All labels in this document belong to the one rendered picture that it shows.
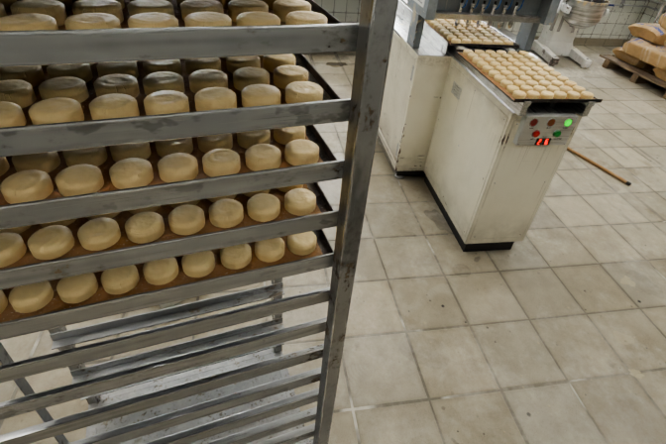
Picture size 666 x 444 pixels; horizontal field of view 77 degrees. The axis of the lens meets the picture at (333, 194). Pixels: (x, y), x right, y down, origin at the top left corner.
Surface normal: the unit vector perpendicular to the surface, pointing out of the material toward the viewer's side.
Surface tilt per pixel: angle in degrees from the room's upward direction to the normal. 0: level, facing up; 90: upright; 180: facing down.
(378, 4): 90
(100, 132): 90
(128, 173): 0
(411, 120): 90
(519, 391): 0
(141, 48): 90
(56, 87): 0
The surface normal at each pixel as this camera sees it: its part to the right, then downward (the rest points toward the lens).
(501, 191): 0.14, 0.60
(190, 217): 0.07, -0.80
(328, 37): 0.35, 0.58
